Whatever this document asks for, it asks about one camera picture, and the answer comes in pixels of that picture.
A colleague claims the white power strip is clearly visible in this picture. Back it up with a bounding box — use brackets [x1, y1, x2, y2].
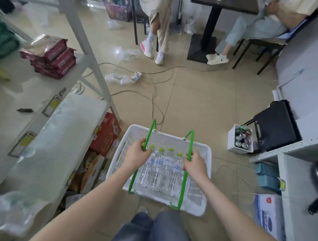
[130, 71, 143, 84]

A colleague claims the person's right leg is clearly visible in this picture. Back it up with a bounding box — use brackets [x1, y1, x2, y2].
[152, 211, 190, 241]

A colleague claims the person's left leg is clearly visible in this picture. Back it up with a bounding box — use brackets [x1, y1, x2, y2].
[112, 213, 154, 241]

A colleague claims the blue white carton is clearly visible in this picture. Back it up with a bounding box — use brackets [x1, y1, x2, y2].
[254, 193, 286, 241]

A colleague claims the purple printed box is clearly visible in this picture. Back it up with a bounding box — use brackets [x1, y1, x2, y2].
[102, 0, 133, 22]

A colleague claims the white plastic scrap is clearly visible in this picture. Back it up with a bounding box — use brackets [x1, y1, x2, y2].
[71, 80, 86, 95]

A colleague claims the red carton gold emblem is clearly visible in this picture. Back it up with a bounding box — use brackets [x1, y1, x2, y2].
[89, 112, 122, 158]

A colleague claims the stack of maroon packets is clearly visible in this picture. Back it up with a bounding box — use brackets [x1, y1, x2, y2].
[19, 34, 77, 80]

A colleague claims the person's right forearm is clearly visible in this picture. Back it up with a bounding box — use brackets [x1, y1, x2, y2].
[196, 177, 276, 241]

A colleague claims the white shelving unit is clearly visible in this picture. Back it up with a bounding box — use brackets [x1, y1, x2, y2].
[249, 138, 318, 241]

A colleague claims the black chair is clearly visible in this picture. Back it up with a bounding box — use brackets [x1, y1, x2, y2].
[232, 34, 290, 75]
[131, 0, 159, 46]

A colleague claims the group of drink cans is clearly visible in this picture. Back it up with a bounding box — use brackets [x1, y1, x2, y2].
[234, 124, 253, 150]

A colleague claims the black hard case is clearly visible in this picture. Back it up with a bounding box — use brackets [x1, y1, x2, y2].
[251, 100, 303, 152]

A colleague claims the clear plastic bag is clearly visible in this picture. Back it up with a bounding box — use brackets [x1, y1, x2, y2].
[104, 73, 131, 86]
[106, 19, 124, 30]
[116, 46, 141, 62]

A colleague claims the stack of green packets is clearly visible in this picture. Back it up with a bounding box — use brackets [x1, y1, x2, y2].
[0, 21, 21, 60]

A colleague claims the teal box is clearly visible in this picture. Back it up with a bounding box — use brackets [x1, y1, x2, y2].
[254, 162, 280, 177]
[256, 175, 283, 195]

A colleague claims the grey floor cable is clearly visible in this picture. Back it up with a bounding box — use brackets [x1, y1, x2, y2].
[82, 62, 249, 124]

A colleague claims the person's leg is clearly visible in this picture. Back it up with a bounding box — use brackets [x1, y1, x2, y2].
[112, 213, 154, 241]
[152, 211, 190, 241]

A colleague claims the white metal shelf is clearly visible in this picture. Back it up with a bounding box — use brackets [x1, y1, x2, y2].
[0, 0, 123, 241]

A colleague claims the person's right hand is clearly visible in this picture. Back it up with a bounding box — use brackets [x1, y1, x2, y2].
[183, 149, 212, 183]

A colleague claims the white basket green rim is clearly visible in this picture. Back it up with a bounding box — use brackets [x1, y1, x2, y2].
[105, 120, 212, 217]

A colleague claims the row of water bottles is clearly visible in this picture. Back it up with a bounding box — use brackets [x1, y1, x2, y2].
[138, 145, 186, 197]

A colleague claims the person's left forearm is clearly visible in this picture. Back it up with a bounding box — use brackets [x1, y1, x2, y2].
[29, 165, 147, 241]

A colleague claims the person's left hand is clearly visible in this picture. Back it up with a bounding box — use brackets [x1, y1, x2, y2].
[123, 141, 154, 172]

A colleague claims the white open carton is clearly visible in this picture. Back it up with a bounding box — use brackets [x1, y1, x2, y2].
[227, 123, 254, 155]

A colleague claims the black pedestal table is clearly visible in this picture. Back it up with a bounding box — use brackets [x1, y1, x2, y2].
[186, 0, 260, 63]

